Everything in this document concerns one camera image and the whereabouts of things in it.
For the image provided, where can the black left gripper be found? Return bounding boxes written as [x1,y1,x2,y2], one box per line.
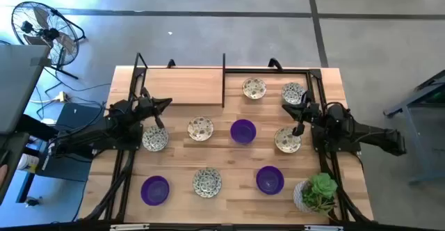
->
[133,97,173,120]

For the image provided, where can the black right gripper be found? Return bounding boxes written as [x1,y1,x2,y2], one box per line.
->
[282,102,321,124]

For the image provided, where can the teal patterned mini bowl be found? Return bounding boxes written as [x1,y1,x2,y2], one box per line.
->
[141,125,170,152]
[192,167,223,199]
[281,81,307,106]

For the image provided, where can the yellow patterned mini bowl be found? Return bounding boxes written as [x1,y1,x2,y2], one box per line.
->
[241,77,268,100]
[187,115,215,143]
[273,126,302,154]

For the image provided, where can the purple mini bowl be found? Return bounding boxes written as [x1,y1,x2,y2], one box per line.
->
[140,175,171,207]
[255,165,285,196]
[229,118,257,145]

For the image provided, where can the raised wooden shelf board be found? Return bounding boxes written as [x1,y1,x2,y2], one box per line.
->
[142,67,224,106]

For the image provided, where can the green succulent in white pot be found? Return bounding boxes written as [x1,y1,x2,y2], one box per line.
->
[292,172,339,215]

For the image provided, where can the dark laptop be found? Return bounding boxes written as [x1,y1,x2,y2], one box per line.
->
[55,102,105,129]

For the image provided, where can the white power strip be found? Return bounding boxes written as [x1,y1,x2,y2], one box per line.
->
[51,90,67,103]

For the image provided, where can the black computer case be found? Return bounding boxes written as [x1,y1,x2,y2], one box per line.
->
[36,141,94,183]

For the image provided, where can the black floor fan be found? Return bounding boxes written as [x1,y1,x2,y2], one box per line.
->
[10,0,87,81]

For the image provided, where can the white jar with yellow label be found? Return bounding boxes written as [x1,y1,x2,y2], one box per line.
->
[16,153,40,174]

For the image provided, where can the grey desk top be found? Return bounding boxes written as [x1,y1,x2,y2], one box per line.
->
[0,44,52,135]

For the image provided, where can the blue-grey metal table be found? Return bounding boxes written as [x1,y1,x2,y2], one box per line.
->
[383,69,445,186]

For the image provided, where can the black side desk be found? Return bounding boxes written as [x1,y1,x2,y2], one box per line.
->
[0,114,95,204]

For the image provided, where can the black caster wheel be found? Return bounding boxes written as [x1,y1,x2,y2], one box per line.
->
[24,196,43,207]

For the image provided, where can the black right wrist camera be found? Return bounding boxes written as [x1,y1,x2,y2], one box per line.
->
[292,121,307,137]

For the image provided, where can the black aluminium table frame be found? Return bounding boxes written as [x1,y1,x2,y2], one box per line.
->
[79,51,375,231]

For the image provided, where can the black vertical frame post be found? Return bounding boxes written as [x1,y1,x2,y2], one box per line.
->
[221,52,227,109]

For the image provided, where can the silver metal bracket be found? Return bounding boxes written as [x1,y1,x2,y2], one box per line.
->
[304,225,344,231]
[109,223,151,231]

